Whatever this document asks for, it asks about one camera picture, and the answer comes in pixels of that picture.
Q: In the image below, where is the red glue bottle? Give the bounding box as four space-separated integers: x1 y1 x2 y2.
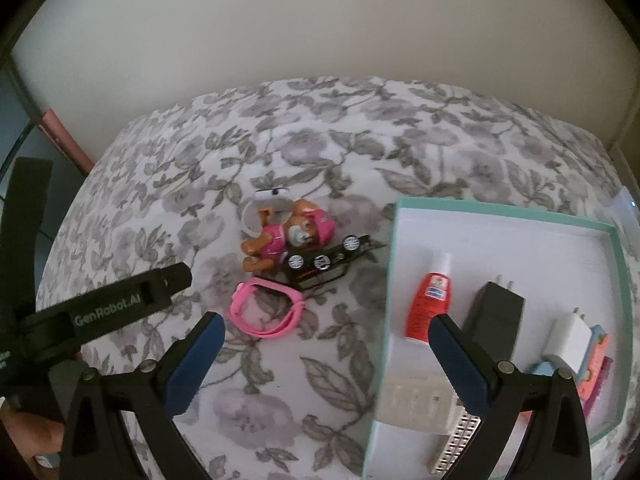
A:
404 252 455 345

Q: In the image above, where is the grey floral bedsheet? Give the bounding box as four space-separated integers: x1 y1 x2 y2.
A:
35 76 640 480

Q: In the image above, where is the pink wristband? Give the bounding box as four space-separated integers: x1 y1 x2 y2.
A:
227 277 304 341

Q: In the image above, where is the pink board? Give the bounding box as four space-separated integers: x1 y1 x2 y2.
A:
40 109 96 168

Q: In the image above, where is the person's left hand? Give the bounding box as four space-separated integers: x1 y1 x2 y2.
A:
0 407 66 461

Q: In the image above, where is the pink dog toy figure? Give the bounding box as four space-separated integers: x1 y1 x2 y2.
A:
241 187 337 273

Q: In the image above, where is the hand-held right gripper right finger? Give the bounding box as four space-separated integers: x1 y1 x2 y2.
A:
429 314 593 480

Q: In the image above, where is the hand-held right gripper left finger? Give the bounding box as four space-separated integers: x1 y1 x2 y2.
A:
59 311 227 480

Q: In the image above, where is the clear plastic case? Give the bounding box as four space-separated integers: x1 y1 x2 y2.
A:
375 370 463 435

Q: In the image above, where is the pink lighter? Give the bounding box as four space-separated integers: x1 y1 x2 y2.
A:
582 355 615 420

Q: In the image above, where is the blue cabinet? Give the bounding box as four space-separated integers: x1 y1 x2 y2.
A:
0 67 96 261

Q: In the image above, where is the black power adapter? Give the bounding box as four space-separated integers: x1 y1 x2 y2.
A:
462 274 527 363

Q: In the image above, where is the strip of metal staples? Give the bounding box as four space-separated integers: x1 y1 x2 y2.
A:
429 407 483 476

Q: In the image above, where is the black toy car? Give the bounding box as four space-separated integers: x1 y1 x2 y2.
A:
281 233 388 291

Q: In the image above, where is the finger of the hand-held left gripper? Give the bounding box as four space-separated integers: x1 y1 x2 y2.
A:
142 261 194 307

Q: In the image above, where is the teal white box tray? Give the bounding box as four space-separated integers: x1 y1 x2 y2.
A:
361 196 629 480

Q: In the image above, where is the white power adapter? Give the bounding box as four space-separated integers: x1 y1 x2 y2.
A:
540 307 594 376

